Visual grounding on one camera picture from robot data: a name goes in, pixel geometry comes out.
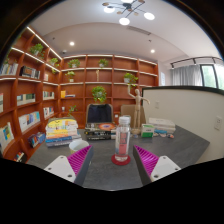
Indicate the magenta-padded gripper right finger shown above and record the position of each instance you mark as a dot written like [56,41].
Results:
[164,166]

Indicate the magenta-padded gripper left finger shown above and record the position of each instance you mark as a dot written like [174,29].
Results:
[58,166]

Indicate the clear pink-labelled drink bottle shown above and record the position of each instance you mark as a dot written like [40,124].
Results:
[122,140]

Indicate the colourful book stack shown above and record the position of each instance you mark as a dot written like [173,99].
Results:
[61,131]

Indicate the small green-white box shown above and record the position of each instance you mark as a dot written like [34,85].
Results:
[147,130]

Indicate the flat round red coaster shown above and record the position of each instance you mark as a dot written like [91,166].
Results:
[120,163]

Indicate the dark book stack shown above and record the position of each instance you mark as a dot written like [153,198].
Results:
[100,131]

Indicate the brown cardboard box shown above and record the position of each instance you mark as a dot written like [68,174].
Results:
[128,110]

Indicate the dark blue chair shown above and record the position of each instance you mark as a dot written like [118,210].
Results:
[99,114]

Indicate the wooden shelf unit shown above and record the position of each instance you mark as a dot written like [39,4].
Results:
[33,90]

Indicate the grey curtain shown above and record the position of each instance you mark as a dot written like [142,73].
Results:
[186,76]

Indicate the black-framed window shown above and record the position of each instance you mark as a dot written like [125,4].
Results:
[213,76]

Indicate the round recessed ceiling light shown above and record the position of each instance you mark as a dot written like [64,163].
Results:
[71,43]
[152,51]

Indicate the branched globe ceiling lamp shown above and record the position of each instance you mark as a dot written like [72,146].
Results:
[128,10]

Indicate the white wall socket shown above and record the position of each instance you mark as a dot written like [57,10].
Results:
[218,122]

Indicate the black ceiling track rail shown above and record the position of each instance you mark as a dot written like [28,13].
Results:
[195,59]

